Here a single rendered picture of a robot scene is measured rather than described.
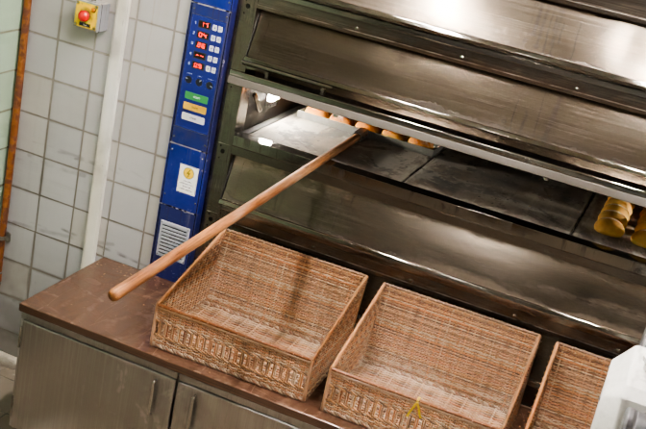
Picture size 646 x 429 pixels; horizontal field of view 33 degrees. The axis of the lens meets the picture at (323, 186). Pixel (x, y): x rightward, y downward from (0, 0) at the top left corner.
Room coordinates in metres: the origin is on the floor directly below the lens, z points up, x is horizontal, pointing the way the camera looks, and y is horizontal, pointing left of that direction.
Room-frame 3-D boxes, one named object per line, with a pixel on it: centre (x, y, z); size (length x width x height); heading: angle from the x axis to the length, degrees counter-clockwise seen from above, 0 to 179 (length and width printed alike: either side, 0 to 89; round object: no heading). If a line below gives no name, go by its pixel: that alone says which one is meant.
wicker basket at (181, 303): (3.32, 0.12, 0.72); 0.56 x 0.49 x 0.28; 73
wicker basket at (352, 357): (3.13, -0.46, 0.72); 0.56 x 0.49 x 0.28; 73
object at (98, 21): (3.81, 0.92, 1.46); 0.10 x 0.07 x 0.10; 72
